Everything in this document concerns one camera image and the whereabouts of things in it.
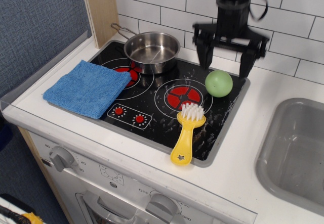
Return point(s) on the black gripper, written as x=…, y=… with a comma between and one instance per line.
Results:
x=230, y=32

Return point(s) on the green lime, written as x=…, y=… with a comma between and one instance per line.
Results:
x=218, y=83

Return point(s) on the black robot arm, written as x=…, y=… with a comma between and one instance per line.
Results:
x=231, y=32

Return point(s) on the black toy stove top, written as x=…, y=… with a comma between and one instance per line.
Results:
x=146, y=110

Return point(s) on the stainless steel pot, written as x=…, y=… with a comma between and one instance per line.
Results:
x=152, y=52

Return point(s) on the yellow dish brush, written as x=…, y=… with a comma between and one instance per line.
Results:
x=190, y=117

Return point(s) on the grey sink basin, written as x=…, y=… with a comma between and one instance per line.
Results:
x=290, y=163

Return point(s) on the blue folded cloth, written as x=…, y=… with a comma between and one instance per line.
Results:
x=88, y=89

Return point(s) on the grey right oven knob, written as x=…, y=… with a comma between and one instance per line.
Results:
x=161, y=207

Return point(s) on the grey oven knob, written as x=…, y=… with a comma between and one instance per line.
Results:
x=61, y=158
x=161, y=207

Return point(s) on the white toy oven front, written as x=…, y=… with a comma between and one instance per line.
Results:
x=91, y=192

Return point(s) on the grey left oven knob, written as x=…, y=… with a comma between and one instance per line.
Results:
x=61, y=158

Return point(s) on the yellow black object on floor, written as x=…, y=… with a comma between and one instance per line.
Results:
x=15, y=211

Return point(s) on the wooden side post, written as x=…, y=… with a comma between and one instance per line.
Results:
x=101, y=14

